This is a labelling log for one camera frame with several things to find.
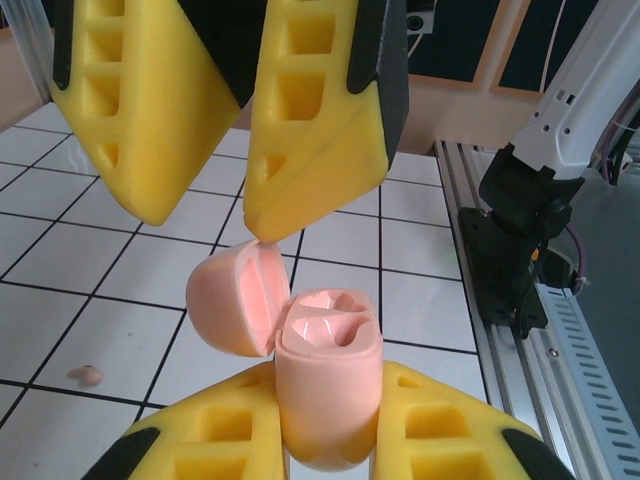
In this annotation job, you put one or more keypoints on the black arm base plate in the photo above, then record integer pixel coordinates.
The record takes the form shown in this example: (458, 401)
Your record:
(500, 300)

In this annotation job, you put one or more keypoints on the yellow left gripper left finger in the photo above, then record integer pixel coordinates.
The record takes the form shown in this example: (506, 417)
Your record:
(265, 425)

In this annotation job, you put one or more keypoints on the aluminium corner post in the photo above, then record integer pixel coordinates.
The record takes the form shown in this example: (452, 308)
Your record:
(30, 85)

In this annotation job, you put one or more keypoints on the small pink earbud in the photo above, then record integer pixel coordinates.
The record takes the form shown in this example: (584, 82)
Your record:
(87, 377)

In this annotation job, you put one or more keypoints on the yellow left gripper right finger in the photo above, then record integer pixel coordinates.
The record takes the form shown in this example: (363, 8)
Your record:
(390, 450)

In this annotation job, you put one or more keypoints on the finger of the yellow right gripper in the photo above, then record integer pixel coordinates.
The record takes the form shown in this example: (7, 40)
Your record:
(150, 150)
(310, 165)

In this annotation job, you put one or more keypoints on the aluminium mounting rail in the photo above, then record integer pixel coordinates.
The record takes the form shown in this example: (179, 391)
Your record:
(505, 370)

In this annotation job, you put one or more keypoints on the grey sheet metal panel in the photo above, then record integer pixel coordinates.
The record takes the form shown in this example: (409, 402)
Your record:
(615, 240)

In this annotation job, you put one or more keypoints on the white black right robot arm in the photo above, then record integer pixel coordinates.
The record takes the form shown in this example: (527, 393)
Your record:
(565, 125)

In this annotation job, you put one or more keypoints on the small dark wall panel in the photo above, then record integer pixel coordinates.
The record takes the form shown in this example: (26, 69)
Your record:
(520, 75)

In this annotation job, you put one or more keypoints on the pink earbud charging case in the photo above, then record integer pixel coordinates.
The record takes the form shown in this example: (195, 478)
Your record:
(325, 390)

